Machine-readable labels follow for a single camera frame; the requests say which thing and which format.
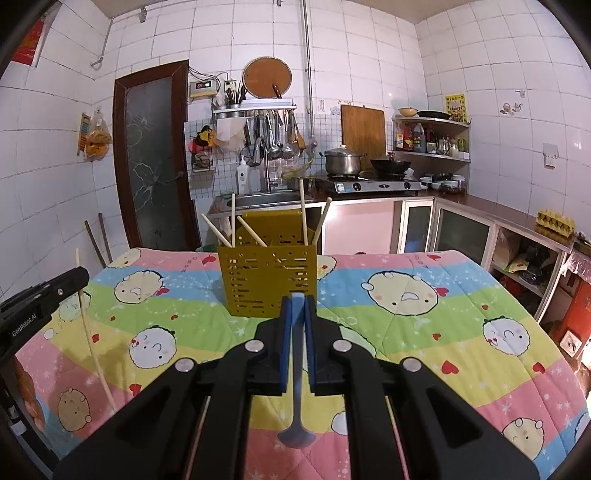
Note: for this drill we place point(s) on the wall utensil rack shelf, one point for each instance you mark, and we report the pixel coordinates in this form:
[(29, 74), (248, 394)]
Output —
[(252, 105)]

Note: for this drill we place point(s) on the steel gas stove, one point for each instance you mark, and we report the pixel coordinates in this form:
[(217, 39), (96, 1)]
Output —
[(359, 186)]

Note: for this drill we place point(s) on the hanging yellow bag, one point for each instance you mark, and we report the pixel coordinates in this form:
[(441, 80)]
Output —
[(94, 138)]

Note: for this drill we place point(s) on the wooden chopstick in holder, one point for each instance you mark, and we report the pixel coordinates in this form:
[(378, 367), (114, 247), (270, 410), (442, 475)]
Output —
[(215, 231), (233, 220), (321, 222), (251, 232), (304, 222)]

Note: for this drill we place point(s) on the yellow egg tray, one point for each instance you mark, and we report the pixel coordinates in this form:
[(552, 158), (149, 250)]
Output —
[(556, 222)]

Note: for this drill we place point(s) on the dark glass door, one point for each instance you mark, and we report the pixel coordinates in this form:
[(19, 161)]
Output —
[(152, 179)]

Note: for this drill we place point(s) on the steel cooking pot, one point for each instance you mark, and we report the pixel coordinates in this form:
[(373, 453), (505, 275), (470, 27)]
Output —
[(341, 161)]

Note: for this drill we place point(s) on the wooden chopstick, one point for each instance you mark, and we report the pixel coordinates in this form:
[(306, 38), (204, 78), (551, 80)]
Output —
[(321, 222), (251, 232), (215, 231), (233, 220), (304, 222), (94, 356)]

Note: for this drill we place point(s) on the round wooden cutting board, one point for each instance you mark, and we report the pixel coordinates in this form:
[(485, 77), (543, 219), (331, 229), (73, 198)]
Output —
[(267, 77)]

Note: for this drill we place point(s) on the black wok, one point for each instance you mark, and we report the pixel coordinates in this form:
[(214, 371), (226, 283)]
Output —
[(390, 168)]

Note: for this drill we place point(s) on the white soap bottle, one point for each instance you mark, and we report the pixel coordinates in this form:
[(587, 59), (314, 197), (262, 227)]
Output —
[(242, 175)]

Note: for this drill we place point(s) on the rectangular wooden cutting board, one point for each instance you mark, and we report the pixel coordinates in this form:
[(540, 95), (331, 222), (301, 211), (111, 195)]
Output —
[(364, 132)]

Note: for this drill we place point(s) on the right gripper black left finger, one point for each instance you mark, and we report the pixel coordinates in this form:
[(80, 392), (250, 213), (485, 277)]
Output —
[(192, 421)]

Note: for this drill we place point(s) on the yellow wall poster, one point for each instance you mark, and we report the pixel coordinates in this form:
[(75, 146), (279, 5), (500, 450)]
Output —
[(456, 107)]

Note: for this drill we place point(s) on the kitchen counter with cabinets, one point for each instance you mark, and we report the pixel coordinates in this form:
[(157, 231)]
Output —
[(433, 221)]

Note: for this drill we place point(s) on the red wall paper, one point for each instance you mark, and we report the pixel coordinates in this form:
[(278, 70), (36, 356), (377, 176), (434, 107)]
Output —
[(27, 51)]

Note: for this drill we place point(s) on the steel sink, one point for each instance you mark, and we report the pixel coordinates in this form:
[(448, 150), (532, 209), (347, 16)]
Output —
[(268, 198)]

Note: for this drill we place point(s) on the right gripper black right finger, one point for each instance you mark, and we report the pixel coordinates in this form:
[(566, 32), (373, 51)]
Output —
[(403, 421)]

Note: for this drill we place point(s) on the corner wall shelf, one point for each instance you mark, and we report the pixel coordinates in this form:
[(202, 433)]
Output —
[(430, 134)]

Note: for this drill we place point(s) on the yellow perforated utensil holder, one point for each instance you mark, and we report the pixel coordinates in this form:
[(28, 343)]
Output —
[(256, 279)]

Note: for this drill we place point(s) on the wall electric meter box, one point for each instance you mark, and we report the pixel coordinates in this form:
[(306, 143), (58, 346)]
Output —
[(203, 89)]

